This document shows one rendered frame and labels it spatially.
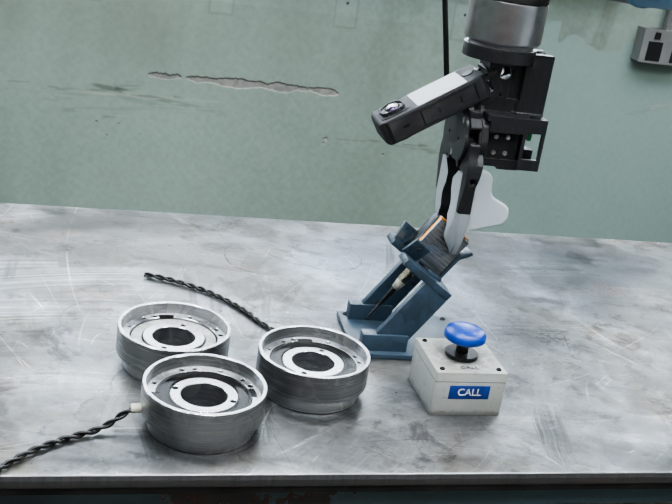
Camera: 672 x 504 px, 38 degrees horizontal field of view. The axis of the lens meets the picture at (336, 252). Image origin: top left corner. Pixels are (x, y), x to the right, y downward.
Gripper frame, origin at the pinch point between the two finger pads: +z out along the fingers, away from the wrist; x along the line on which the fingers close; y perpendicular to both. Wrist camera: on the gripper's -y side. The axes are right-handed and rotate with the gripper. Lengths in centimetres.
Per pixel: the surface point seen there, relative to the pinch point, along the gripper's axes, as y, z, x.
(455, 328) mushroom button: -1.4, 4.7, -12.2
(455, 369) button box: -1.6, 7.6, -14.8
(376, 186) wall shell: 32, 42, 151
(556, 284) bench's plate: 22.6, 12.2, 18.0
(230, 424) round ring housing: -22.9, 8.9, -23.3
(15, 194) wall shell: -59, 51, 147
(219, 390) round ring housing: -23.4, 9.5, -17.0
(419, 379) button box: -3.8, 10.6, -11.6
